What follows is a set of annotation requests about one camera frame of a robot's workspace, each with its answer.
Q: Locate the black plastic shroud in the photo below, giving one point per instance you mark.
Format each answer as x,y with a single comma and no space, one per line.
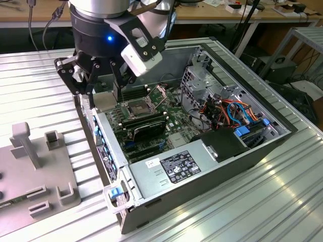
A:
222,145

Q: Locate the grey slatted metal table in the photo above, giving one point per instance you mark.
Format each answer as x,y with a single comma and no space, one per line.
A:
311,34

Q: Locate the silver chipset heatsink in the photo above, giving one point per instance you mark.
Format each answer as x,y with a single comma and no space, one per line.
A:
176,140

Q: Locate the silver drive cage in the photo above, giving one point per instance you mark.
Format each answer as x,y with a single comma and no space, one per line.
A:
199,85

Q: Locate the wooden desk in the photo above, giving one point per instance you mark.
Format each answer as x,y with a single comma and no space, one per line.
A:
15,15

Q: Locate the small white box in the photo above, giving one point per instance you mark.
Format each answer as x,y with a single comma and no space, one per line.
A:
233,8

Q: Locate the grey PC case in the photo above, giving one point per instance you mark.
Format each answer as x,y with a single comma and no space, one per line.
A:
227,176

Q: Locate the blue disk carrier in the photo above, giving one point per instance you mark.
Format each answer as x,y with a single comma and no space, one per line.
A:
241,132

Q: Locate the blue case latch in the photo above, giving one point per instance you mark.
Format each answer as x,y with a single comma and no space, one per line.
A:
114,193

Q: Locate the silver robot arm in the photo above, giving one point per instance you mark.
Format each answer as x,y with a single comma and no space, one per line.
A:
98,7

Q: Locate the green motherboard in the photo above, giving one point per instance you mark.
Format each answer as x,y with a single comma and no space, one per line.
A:
176,118

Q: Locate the small blue clip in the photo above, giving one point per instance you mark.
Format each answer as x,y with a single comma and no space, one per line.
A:
265,122

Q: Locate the green RAM stick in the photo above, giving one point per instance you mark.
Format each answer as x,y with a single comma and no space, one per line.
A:
12,202

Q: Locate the black expansion slot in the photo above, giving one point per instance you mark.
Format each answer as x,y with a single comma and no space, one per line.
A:
141,149
145,155

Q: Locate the silver power supply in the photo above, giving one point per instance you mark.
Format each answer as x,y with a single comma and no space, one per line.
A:
149,184

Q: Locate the blue retention clip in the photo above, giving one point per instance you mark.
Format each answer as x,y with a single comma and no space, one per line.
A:
95,131

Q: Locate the brown cardboard tray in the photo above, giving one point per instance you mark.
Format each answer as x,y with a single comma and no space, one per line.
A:
283,9

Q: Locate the silver CPU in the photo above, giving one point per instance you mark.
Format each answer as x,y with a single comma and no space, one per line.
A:
104,102

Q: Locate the white camera on black bracket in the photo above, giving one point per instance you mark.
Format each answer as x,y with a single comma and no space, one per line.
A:
141,63

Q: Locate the black equipment box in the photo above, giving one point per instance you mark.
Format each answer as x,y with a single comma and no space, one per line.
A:
280,70

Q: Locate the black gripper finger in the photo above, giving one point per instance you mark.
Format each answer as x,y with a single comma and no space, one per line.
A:
114,71
65,73

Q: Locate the blue board connector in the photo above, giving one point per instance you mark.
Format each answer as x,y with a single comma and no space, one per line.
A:
129,145

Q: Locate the CPU socket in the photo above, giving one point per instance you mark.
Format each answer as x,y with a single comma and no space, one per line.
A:
136,109

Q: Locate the grey parts rack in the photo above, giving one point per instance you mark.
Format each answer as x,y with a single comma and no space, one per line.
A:
38,181

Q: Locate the black graphics card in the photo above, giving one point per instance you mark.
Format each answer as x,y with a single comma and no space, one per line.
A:
149,131

